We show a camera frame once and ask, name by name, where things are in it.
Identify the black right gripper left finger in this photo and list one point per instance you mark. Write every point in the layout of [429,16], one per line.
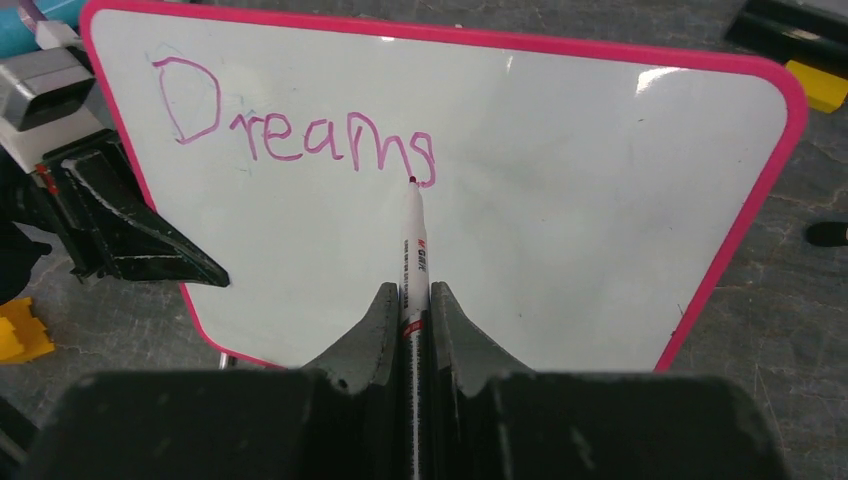
[334,418]

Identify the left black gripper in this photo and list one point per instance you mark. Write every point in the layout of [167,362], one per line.
[96,207]

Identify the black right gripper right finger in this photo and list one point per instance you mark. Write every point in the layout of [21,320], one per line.
[495,418]

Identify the magenta whiteboard marker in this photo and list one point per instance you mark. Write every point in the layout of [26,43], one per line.
[414,302]

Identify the pink framed whiteboard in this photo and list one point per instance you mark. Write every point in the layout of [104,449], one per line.
[582,198]

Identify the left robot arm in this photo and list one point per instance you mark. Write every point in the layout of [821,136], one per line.
[22,203]

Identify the orange wedge block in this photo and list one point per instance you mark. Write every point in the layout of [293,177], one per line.
[23,335]

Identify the blue toy crayon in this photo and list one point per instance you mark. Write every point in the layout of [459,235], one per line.
[18,26]

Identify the pink tripod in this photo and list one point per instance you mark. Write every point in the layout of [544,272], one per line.
[827,234]

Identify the yellow block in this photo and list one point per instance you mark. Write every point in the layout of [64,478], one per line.
[825,92]

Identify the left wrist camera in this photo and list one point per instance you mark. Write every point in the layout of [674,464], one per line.
[45,96]

